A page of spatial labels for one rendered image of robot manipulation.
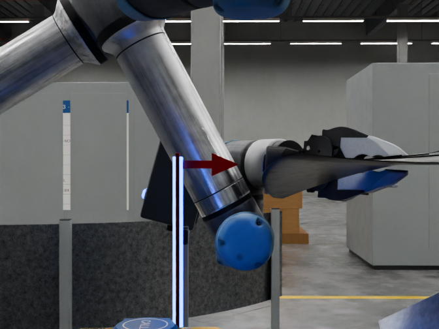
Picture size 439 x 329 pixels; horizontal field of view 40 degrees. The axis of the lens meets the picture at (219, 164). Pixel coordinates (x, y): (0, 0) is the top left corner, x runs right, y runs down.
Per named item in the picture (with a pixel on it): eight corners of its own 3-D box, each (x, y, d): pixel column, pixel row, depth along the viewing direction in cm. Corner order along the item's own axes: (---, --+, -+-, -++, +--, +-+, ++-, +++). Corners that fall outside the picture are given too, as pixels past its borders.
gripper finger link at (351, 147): (430, 138, 73) (367, 143, 80) (402, 130, 69) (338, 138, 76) (430, 163, 72) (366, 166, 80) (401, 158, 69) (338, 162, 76)
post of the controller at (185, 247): (188, 332, 114) (188, 228, 114) (172, 333, 114) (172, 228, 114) (188, 328, 117) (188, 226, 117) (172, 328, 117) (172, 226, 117)
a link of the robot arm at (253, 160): (246, 136, 88) (242, 192, 88) (268, 135, 84) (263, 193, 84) (282, 142, 93) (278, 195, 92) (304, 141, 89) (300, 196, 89)
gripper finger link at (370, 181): (429, 173, 72) (366, 169, 79) (400, 169, 69) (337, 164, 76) (426, 200, 72) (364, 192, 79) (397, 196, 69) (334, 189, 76)
